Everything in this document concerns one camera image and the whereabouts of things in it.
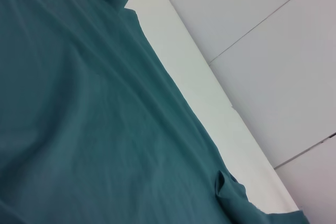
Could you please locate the teal FREE print T-shirt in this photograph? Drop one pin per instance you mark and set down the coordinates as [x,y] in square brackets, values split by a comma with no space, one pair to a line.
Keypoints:
[92,103]

